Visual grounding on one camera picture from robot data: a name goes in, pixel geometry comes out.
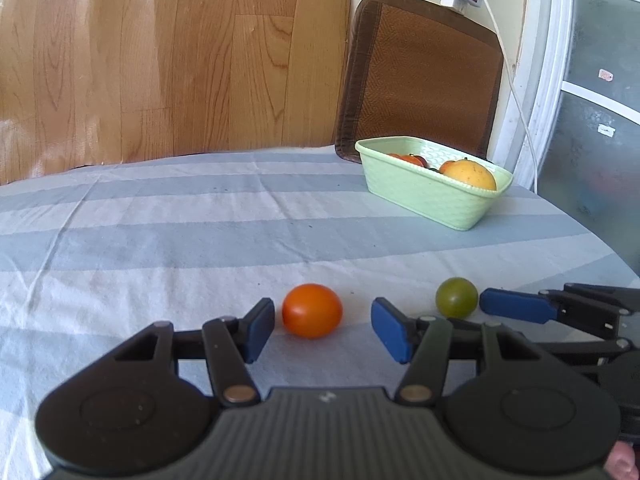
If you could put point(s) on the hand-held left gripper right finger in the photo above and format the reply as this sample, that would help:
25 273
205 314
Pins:
391 331

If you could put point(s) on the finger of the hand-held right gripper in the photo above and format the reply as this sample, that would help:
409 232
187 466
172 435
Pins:
585 350
517 305

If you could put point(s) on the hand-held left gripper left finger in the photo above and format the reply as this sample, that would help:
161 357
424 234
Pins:
260 330

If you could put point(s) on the orange cherry tomato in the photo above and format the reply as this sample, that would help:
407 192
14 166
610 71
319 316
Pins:
312 310

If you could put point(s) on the green cherry tomato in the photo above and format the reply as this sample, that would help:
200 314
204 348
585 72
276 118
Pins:
456 297

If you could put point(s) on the light green plastic basin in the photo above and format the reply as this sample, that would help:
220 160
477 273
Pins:
430 200

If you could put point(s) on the large yellow citrus fruit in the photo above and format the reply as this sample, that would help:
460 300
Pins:
470 174

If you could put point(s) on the orange tangerine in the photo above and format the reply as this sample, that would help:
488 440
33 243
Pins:
407 159
446 166

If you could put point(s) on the person's right hand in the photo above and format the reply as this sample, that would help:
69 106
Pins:
621 462

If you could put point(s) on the small white sticker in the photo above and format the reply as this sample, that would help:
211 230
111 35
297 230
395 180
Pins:
605 130

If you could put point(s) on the white framed glass door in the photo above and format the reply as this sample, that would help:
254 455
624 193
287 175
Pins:
590 110

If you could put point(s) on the small pink sticker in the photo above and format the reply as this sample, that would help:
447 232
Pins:
606 74

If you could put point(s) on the brown woven seat mat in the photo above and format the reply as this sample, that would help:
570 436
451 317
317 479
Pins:
425 75

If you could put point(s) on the wood-pattern vinyl sheet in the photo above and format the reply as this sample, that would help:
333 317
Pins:
165 60

